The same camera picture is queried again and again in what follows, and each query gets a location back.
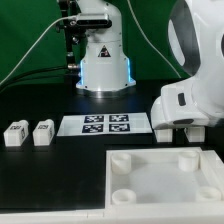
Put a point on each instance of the black camera on mount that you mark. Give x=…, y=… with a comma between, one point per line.
x=75, y=26

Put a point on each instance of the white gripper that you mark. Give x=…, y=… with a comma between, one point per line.
x=176, y=108

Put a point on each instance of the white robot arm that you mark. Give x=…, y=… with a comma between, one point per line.
x=196, y=39

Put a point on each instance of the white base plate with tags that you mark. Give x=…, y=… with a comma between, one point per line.
x=104, y=124

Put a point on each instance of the white L-shaped obstacle fence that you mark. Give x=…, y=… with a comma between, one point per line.
x=200, y=212

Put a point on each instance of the white square tabletop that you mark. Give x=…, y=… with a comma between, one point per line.
x=163, y=175

